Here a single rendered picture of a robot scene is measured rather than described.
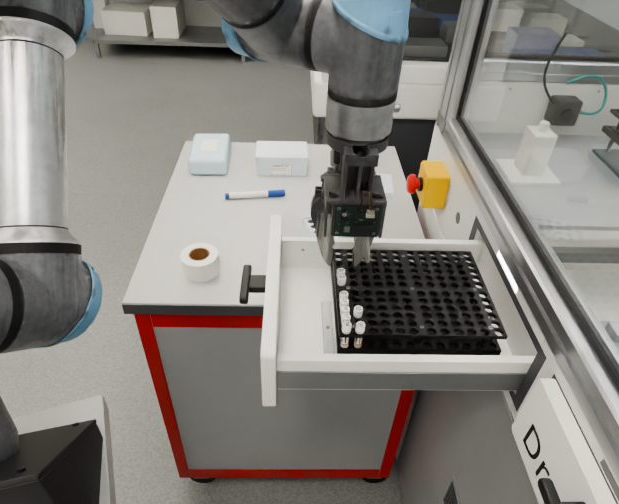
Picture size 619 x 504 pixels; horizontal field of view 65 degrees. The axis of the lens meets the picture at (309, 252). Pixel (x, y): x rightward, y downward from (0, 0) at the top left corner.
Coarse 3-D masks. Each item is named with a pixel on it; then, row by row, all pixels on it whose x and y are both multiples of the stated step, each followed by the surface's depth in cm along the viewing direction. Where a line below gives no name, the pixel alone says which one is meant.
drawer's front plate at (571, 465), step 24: (552, 384) 54; (528, 408) 58; (552, 408) 52; (552, 432) 52; (576, 432) 50; (528, 456) 57; (552, 456) 52; (576, 456) 48; (552, 480) 52; (576, 480) 48; (600, 480) 46
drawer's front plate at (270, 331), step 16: (272, 224) 76; (272, 240) 73; (272, 256) 70; (272, 272) 67; (272, 288) 65; (272, 304) 62; (272, 320) 60; (272, 336) 58; (272, 352) 57; (272, 368) 58; (272, 384) 60; (272, 400) 62
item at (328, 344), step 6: (324, 306) 74; (330, 306) 74; (324, 312) 73; (330, 312) 73; (324, 318) 72; (330, 318) 72; (324, 324) 71; (330, 324) 71; (324, 330) 70; (330, 330) 70; (324, 336) 69; (330, 336) 69; (324, 342) 68; (330, 342) 68; (324, 348) 67; (330, 348) 67
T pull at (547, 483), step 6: (540, 480) 48; (546, 480) 48; (540, 486) 48; (546, 486) 47; (552, 486) 47; (540, 492) 48; (546, 492) 47; (552, 492) 47; (546, 498) 47; (552, 498) 46; (558, 498) 46
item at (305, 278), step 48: (288, 240) 78; (336, 240) 79; (384, 240) 79; (432, 240) 80; (480, 240) 80; (288, 288) 78; (288, 336) 70; (528, 336) 65; (288, 384) 63; (336, 384) 63; (384, 384) 63; (432, 384) 63; (480, 384) 63
